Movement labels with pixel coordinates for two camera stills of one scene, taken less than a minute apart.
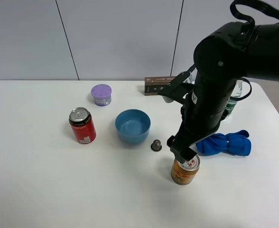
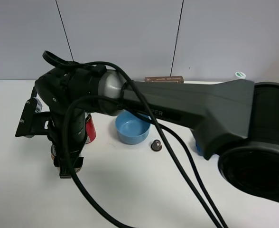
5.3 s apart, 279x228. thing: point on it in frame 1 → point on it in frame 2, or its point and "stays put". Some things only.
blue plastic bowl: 133,126 stays put
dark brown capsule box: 153,84 stays put
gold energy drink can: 185,174 → 53,154
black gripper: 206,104 → 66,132
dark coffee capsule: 156,146 stays put
